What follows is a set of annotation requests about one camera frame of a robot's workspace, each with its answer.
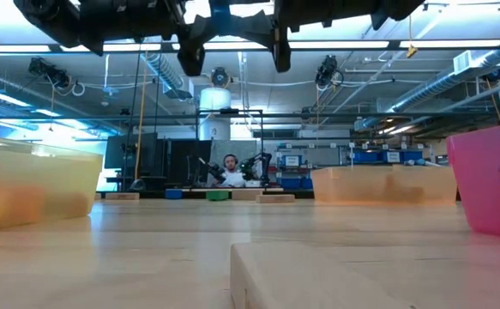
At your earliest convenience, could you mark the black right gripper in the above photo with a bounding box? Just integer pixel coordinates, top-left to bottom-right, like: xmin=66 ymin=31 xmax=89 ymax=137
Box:
xmin=232 ymin=0 xmax=390 ymax=74

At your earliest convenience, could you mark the person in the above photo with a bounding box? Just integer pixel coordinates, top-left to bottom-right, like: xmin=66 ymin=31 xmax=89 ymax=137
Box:
xmin=214 ymin=153 xmax=250 ymax=188

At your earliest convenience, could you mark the yellow hanging cable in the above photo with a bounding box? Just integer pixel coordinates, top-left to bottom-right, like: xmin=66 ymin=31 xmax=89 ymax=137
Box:
xmin=134 ymin=51 xmax=148 ymax=181

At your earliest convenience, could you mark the long wooden plank block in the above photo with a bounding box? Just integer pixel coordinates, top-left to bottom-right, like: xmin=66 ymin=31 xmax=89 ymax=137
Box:
xmin=231 ymin=188 xmax=265 ymax=202

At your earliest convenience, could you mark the pink plastic bin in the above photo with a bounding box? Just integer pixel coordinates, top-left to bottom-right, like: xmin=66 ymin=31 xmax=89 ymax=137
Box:
xmin=445 ymin=121 xmax=500 ymax=241

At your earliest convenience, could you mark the green toy brick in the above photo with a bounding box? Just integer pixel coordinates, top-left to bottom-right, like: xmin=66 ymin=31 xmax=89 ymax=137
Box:
xmin=205 ymin=190 xmax=231 ymax=203

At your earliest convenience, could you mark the yellow plastic bin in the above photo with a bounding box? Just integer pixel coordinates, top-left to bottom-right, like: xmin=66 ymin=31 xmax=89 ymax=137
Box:
xmin=0 ymin=131 xmax=105 ymax=233

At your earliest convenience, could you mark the peach plastic bin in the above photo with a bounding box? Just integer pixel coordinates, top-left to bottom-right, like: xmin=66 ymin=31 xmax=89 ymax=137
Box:
xmin=310 ymin=164 xmax=459 ymax=206

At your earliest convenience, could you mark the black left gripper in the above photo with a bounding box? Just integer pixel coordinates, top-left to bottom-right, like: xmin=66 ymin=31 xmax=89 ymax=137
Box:
xmin=77 ymin=0 xmax=236 ymax=77

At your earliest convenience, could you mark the silver ventilation duct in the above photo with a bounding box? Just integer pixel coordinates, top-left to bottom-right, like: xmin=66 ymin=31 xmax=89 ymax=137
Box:
xmin=140 ymin=51 xmax=194 ymax=102
xmin=386 ymin=47 xmax=500 ymax=113

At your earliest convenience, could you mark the black computer monitor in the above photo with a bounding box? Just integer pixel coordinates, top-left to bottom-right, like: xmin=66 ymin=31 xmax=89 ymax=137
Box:
xmin=162 ymin=138 xmax=213 ymax=186
xmin=104 ymin=132 xmax=160 ymax=171

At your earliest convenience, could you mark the small black robot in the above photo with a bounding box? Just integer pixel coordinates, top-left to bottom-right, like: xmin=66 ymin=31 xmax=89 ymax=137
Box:
xmin=239 ymin=151 xmax=274 ymax=187
xmin=196 ymin=156 xmax=228 ymax=184

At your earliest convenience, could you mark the white round duct column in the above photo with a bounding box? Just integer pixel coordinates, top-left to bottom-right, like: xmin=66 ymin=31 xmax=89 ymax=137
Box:
xmin=198 ymin=87 xmax=232 ymax=142

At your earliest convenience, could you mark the blue storage bin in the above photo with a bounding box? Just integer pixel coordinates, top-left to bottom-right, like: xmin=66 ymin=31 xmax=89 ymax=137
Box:
xmin=280 ymin=177 xmax=314 ymax=191

